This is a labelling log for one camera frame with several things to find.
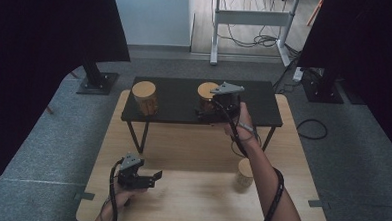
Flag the black raised shelf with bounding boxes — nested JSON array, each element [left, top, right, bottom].
[[119, 74, 285, 161]]

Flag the glass jar with red contents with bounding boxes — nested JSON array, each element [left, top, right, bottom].
[[196, 81, 220, 114]]

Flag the glass jar with pale contents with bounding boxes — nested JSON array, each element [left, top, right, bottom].
[[235, 157, 257, 191]]

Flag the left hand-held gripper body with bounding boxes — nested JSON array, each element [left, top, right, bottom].
[[116, 151, 159, 192]]

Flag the person's left hand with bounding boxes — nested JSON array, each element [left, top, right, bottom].
[[111, 183, 149, 212]]

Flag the black cable loop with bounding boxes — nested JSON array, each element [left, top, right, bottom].
[[296, 118, 329, 141]]

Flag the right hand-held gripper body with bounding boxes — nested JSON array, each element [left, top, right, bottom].
[[209, 80, 245, 120]]

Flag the person's right hand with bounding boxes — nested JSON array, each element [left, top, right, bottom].
[[222, 101, 262, 147]]

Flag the black stand base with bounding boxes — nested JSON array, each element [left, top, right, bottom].
[[300, 66, 346, 105], [76, 59, 120, 97]]

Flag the grey wrist strap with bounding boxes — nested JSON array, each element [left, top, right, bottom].
[[236, 121, 262, 143]]

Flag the white power strip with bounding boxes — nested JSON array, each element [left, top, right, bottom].
[[291, 67, 305, 83]]

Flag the left hand-held gripper cable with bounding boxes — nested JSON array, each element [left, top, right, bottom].
[[107, 157, 124, 221]]

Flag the black cables under desk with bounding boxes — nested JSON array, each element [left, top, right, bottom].
[[215, 0, 303, 60]]

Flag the orange stick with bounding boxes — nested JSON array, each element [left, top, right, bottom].
[[306, 0, 325, 28]]

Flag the white desk frame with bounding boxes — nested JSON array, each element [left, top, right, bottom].
[[201, 0, 303, 70]]

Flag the black curtain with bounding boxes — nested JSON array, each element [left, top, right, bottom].
[[0, 0, 134, 211], [293, 0, 392, 163]]

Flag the glass jar with orange contents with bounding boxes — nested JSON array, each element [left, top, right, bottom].
[[130, 80, 160, 117]]

